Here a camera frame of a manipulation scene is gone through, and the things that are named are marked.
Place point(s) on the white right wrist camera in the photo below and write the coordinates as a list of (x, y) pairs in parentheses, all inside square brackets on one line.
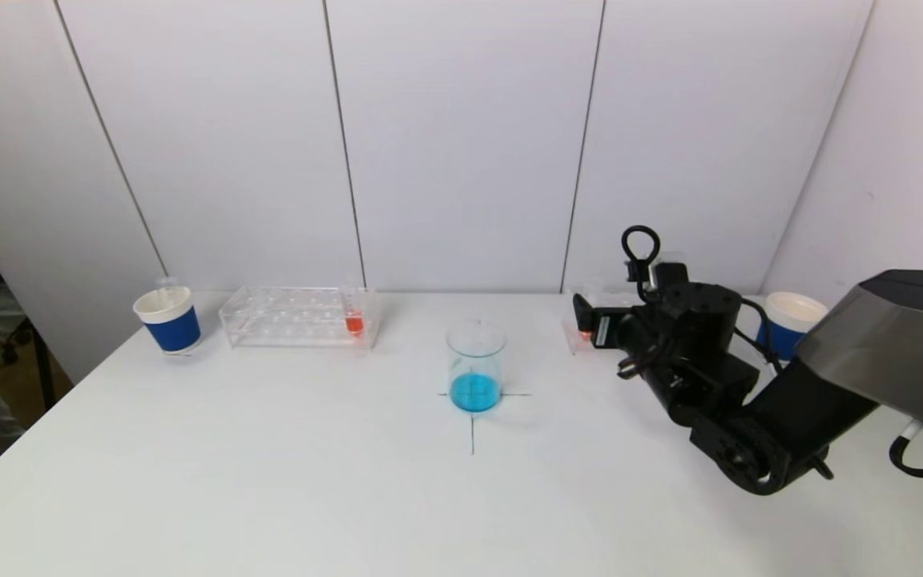
[(670, 272)]

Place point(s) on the blue white paper cup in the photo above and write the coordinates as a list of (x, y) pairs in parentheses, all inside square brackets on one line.
[(790, 308), (175, 332)]

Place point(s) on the clear glass beaker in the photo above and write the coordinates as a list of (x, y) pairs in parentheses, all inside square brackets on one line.
[(475, 391)]

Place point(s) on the test tube with red pigment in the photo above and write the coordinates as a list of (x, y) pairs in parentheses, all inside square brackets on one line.
[(585, 334), (355, 324)]

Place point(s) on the clear acrylic test tube rack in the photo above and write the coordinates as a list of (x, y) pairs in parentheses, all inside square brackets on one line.
[(293, 322), (618, 298)]

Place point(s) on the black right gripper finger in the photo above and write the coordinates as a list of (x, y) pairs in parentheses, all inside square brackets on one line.
[(586, 312)]

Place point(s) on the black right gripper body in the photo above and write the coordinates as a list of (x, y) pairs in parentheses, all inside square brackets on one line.
[(601, 329)]

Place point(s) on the blue pigment test tube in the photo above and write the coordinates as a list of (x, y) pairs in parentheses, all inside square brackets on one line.
[(167, 284)]

